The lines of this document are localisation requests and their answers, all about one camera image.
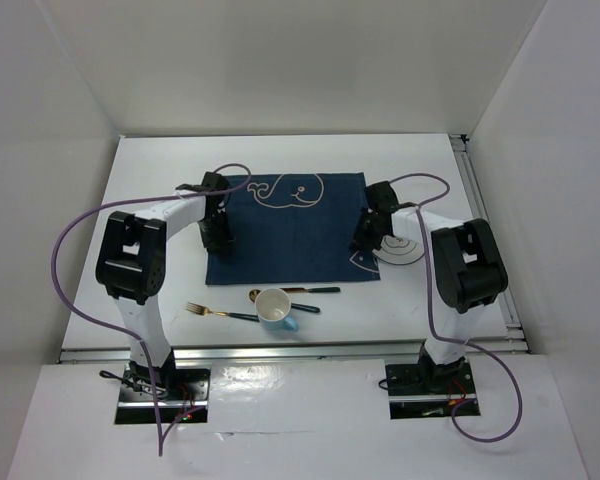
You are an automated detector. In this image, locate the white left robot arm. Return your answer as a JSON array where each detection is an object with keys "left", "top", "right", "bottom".
[{"left": 95, "top": 172, "right": 234, "bottom": 399}]

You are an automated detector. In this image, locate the gold spoon dark handle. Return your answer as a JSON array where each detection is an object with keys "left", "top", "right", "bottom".
[{"left": 248, "top": 289, "right": 321, "bottom": 314}]

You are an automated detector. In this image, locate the aluminium right side rail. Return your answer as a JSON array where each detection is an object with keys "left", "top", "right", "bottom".
[{"left": 449, "top": 133, "right": 526, "bottom": 346}]

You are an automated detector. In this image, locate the white and blue mug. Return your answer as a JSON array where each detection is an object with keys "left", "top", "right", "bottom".
[{"left": 254, "top": 288, "right": 299, "bottom": 339}]

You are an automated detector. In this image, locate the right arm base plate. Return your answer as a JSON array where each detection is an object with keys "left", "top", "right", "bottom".
[{"left": 378, "top": 363, "right": 481, "bottom": 420}]

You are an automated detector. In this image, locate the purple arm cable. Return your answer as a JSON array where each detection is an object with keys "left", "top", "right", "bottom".
[
  {"left": 49, "top": 162, "right": 254, "bottom": 457},
  {"left": 387, "top": 173, "right": 524, "bottom": 444}
]

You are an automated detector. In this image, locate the gold knife dark handle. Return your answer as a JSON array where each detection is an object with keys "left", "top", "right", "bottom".
[{"left": 281, "top": 287, "right": 341, "bottom": 294}]

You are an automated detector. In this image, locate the gold fork dark handle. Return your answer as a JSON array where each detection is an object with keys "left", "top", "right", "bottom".
[{"left": 186, "top": 302, "right": 259, "bottom": 322}]

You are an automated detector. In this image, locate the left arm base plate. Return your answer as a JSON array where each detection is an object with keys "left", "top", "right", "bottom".
[{"left": 99, "top": 367, "right": 211, "bottom": 425}]

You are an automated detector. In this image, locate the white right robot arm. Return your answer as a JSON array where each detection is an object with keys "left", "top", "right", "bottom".
[{"left": 351, "top": 181, "right": 508, "bottom": 392}]

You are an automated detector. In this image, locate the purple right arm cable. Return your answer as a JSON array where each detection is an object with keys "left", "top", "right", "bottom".
[{"left": 387, "top": 173, "right": 524, "bottom": 444}]

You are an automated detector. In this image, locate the aluminium rail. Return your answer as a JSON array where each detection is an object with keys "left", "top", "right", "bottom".
[
  {"left": 59, "top": 337, "right": 529, "bottom": 364},
  {"left": 449, "top": 133, "right": 526, "bottom": 346}
]

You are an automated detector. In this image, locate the blue fabric placemat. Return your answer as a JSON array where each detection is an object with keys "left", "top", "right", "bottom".
[{"left": 205, "top": 172, "right": 381, "bottom": 286}]

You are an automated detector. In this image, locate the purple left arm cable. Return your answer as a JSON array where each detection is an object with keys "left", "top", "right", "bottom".
[{"left": 49, "top": 162, "right": 254, "bottom": 457}]

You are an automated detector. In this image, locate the aluminium front rail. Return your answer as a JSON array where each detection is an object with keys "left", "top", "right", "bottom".
[{"left": 59, "top": 337, "right": 529, "bottom": 364}]

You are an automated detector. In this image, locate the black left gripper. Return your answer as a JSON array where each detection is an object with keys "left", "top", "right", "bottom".
[{"left": 197, "top": 209, "right": 234, "bottom": 258}]

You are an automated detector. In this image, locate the white round plate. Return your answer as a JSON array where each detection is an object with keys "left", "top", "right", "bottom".
[{"left": 373, "top": 236, "right": 424, "bottom": 266}]

